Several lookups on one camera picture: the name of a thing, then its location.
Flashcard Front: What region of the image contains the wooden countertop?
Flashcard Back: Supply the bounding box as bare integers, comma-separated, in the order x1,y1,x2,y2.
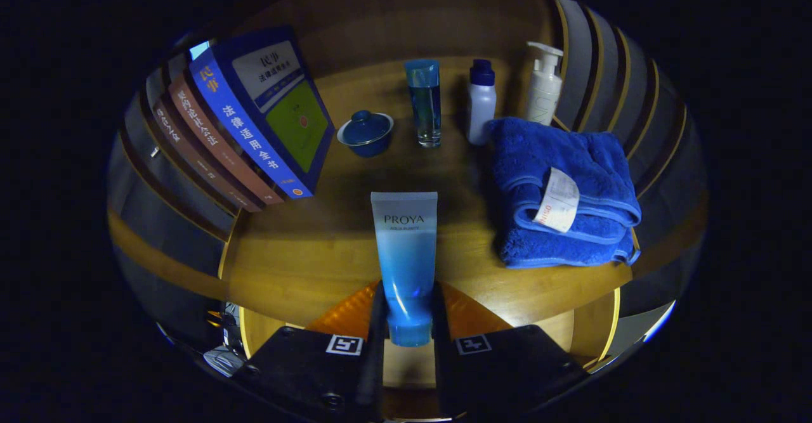
219,55,635,329

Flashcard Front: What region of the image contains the reddish brown book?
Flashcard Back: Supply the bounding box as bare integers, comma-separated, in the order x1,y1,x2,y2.
166,71,284,206

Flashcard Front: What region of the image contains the folded blue towel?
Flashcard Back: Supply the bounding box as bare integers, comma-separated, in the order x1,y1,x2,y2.
487,117,642,269

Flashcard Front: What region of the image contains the blue glass bottle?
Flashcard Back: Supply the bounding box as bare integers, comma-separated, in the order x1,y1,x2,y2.
405,60,442,149

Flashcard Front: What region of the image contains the white pump bottle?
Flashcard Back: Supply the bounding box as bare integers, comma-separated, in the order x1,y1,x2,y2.
524,41,565,127

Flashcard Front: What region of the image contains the wooden cabinet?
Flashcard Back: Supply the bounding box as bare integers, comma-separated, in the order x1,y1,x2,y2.
108,0,708,373

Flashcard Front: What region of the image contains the silver electronic box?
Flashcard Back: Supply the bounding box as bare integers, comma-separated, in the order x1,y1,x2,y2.
203,346,246,377

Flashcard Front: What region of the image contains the white bottle dark cap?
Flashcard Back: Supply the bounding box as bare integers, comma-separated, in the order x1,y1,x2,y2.
466,59,497,146

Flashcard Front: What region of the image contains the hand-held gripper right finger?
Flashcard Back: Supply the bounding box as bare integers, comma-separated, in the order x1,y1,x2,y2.
431,282,587,421

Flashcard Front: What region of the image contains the dark brown book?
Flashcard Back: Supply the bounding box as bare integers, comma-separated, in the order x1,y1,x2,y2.
151,96,264,213

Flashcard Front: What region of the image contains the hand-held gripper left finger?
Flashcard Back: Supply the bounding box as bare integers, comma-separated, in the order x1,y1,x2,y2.
238,282,389,423

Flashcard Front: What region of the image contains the blue book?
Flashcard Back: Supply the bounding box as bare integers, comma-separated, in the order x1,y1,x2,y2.
188,27,335,199

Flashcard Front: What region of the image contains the blue cosmetic tube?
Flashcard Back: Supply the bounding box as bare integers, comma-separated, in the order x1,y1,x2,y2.
370,192,438,348

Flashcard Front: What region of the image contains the blue lidded teacup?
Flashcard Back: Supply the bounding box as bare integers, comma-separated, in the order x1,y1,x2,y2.
336,110,395,158

